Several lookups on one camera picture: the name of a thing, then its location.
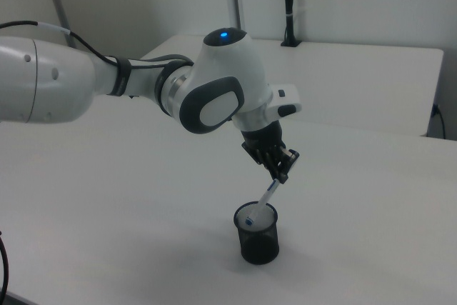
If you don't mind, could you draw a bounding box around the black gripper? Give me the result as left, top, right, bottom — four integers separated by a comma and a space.
240, 121, 301, 184

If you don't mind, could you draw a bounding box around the blue and white marker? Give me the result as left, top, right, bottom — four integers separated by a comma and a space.
243, 178, 281, 226

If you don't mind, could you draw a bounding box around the black mesh pen cup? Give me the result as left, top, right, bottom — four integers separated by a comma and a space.
233, 201, 281, 266

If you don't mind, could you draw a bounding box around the black wall plug cable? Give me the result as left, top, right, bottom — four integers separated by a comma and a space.
431, 104, 448, 139

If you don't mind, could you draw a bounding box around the black cable strap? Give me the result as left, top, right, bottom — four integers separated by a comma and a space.
108, 55, 134, 98

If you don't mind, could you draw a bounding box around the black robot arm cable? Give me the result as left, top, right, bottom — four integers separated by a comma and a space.
0, 20, 196, 70

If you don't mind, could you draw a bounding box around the black hanging cable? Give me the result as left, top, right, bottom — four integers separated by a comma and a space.
0, 228, 11, 297

